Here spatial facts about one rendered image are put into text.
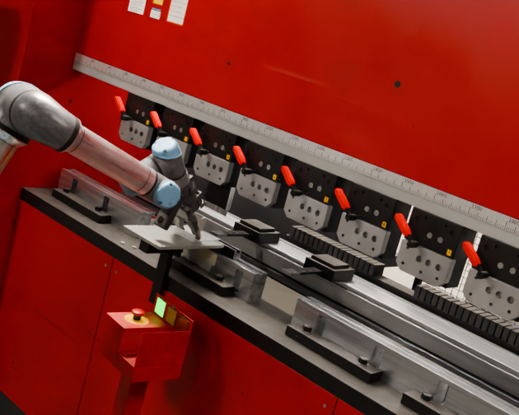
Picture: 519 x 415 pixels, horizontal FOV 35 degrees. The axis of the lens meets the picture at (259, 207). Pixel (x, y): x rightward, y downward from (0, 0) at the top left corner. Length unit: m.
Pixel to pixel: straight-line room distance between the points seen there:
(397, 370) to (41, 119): 1.08
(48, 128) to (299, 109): 0.73
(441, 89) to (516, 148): 0.25
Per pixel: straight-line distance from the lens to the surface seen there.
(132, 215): 2.90
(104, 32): 3.08
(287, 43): 2.44
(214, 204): 2.63
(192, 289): 2.51
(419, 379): 2.18
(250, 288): 2.50
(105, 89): 3.31
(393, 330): 2.51
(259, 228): 2.77
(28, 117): 2.05
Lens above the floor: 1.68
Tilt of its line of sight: 12 degrees down
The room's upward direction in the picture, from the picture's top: 15 degrees clockwise
